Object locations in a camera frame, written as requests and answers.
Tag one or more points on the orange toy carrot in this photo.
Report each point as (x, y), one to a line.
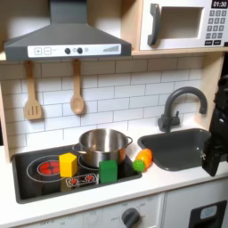
(144, 156)

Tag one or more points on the dark grey sink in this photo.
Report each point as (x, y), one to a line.
(175, 151)

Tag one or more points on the dark grey tap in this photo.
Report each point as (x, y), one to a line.
(170, 118)

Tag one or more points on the wooden shelf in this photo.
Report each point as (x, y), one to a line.
(178, 52)

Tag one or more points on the grey oven knob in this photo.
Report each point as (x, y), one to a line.
(130, 218)

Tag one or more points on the white toy microwave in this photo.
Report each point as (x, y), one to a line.
(184, 40)

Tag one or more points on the green block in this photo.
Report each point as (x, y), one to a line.
(108, 172)

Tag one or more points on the steel pot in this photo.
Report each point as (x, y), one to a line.
(102, 148)

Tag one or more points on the yellow block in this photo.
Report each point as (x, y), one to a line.
(68, 166)

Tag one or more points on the wooden spoon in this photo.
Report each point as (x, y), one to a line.
(77, 104)

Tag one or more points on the grey range hood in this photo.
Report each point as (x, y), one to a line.
(68, 38)

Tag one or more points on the black stove top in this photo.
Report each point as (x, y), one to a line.
(32, 187)

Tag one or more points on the wooden slotted spatula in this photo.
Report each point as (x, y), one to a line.
(32, 109)

